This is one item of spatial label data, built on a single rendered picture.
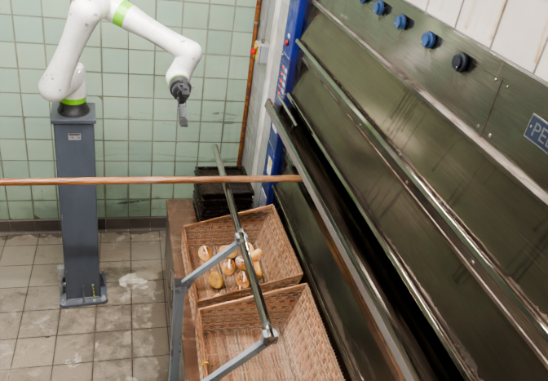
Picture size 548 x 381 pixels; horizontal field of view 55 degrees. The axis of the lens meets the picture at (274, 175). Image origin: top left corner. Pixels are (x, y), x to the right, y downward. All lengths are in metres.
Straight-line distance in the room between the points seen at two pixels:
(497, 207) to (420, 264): 0.34
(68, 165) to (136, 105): 0.78
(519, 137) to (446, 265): 0.41
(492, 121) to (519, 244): 0.29
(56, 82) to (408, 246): 1.67
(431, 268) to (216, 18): 2.24
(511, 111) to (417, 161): 0.35
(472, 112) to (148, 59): 2.35
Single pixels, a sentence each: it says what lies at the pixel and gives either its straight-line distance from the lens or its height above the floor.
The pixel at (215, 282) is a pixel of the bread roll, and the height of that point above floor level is 0.64.
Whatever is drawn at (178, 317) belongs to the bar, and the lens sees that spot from 2.23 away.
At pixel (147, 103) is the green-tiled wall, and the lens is 3.45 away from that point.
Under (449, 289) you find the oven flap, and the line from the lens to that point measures 1.43.
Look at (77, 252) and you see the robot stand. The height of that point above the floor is 0.38.
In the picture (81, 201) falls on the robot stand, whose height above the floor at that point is 0.72.
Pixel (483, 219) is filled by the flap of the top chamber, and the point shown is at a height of 1.77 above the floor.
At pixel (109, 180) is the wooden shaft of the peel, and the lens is 2.24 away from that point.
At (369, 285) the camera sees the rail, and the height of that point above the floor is 1.44.
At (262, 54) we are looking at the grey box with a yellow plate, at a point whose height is 1.46.
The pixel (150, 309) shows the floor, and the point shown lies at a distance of 3.35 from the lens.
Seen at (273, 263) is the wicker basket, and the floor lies 0.69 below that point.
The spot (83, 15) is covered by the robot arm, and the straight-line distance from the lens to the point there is 2.35.
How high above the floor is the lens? 2.39
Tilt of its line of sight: 30 degrees down
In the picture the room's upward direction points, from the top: 9 degrees clockwise
